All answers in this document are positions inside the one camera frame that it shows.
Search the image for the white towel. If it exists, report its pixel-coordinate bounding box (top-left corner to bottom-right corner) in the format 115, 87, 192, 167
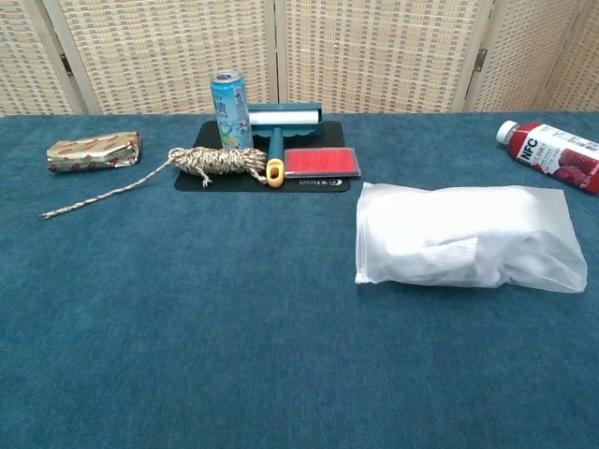
367, 185, 565, 289

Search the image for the frosted plastic zip bag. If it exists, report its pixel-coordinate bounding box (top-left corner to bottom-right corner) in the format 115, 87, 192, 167
354, 181, 589, 295

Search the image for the red ink pad case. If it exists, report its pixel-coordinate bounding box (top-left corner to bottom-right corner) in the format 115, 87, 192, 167
284, 147, 362, 180

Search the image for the teal lint roller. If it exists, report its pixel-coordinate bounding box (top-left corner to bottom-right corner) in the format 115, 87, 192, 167
246, 102, 325, 189

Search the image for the black rectangular mat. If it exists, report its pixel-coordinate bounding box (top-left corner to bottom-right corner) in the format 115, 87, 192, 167
174, 120, 353, 194

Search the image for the blue drink can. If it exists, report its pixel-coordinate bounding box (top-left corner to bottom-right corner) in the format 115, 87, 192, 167
209, 69, 255, 151

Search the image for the gold foil wrapped packet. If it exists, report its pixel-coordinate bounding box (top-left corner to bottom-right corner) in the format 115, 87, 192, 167
46, 130, 143, 174

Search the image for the woven folding screen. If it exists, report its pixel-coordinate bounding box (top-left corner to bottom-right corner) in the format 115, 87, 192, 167
0, 0, 599, 118

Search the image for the red juice bottle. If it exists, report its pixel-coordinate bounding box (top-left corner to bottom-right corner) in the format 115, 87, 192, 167
495, 120, 599, 196

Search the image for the braided beige rope bundle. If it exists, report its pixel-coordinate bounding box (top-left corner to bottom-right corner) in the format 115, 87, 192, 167
38, 146, 269, 221

